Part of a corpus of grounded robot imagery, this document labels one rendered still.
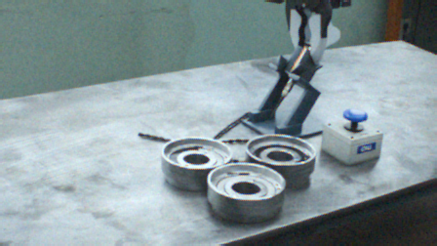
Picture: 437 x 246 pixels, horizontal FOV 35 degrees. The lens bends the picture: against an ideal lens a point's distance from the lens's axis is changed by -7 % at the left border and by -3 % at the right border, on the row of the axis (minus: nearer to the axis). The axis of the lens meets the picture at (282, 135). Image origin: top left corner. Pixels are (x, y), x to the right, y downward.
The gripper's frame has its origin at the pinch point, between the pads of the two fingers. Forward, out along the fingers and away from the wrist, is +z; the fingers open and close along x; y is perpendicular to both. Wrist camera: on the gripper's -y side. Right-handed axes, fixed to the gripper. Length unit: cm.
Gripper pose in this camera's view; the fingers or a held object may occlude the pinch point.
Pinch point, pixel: (306, 56)
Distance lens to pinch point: 122.7
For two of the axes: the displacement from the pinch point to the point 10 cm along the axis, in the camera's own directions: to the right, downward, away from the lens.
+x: -6.9, -2.5, 6.8
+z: -0.2, 9.4, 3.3
